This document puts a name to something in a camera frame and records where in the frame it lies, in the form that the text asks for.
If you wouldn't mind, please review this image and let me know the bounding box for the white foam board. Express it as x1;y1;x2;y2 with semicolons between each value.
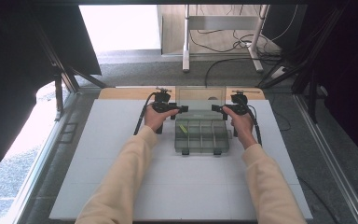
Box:
48;98;313;221

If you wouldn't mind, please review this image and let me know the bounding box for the white cable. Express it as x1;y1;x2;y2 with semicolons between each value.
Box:
271;4;299;42

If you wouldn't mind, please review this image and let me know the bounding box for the translucent grey-green compartment box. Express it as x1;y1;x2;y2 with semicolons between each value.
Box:
173;86;233;156

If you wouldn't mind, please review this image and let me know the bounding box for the right hand-held gripper black cable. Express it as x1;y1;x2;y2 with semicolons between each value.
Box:
246;104;264;147

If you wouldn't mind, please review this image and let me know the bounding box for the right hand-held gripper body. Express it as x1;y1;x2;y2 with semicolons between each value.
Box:
229;90;261;138

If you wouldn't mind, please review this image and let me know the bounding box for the person's left hand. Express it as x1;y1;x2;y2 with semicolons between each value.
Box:
144;105;180;133

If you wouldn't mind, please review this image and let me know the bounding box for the thin black cable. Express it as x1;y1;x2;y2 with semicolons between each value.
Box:
297;176;339;224
269;92;293;133

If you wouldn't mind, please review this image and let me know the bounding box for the tangle of black cables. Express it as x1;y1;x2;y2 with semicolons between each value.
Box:
188;29;282;59

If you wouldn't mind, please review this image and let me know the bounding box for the long black floor cable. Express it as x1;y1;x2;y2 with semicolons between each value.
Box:
204;56;282;89

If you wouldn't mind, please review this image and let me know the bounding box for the black curtain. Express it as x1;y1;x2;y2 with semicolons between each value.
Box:
292;0;358;172
0;0;103;189

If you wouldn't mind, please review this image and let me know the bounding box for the black cabinet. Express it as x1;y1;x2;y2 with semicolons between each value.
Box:
261;4;309;50

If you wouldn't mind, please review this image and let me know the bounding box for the white power strip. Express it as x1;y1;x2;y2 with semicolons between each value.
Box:
269;65;287;79

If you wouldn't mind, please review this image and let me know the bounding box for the left hand-held gripper black cable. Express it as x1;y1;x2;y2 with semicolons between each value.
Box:
132;91;157;136

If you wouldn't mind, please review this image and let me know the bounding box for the black metal stand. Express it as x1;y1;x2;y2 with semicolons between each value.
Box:
255;0;352;124
36;29;108;122

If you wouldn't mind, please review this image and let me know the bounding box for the hand-held gripper black cable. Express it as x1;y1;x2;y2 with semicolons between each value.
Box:
132;91;157;136
246;104;264;147

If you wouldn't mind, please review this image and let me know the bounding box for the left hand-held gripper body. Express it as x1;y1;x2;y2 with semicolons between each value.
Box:
151;87;178;135

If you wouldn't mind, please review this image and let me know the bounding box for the person's right hand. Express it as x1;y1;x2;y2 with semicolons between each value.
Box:
222;106;259;150

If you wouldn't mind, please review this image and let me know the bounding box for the aluminium frame rail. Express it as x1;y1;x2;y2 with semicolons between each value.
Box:
293;93;358;224
12;91;80;224

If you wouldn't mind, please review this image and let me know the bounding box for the white metal desk frame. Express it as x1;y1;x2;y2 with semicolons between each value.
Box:
182;4;269;74

